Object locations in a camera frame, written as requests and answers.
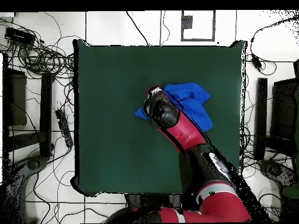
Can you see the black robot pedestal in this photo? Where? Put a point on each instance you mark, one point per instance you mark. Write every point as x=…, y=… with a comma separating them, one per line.
x=140, y=200

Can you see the blue shirt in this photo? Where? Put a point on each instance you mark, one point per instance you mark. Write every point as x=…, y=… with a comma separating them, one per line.
x=193, y=105

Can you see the small dark grey square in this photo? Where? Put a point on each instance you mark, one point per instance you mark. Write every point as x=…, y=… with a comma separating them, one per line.
x=187, y=22

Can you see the black power adapter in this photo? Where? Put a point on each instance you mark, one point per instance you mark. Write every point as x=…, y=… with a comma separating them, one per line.
x=256, y=62

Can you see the black metal stand frame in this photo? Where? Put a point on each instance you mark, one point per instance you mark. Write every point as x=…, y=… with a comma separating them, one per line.
x=261, y=116
x=45, y=105

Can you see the dark green table cloth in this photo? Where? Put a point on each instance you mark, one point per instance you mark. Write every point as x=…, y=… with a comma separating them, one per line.
x=116, y=140

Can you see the black power strip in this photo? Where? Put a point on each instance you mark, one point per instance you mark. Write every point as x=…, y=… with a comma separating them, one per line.
x=64, y=128

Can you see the grey stand base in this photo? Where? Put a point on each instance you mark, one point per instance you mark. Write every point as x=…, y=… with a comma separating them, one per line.
x=35, y=163
x=275, y=170

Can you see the black electronics box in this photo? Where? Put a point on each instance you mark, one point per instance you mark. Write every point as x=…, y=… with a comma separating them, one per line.
x=19, y=36

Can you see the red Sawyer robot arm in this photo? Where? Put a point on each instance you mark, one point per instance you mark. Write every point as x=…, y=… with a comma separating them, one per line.
x=182, y=130

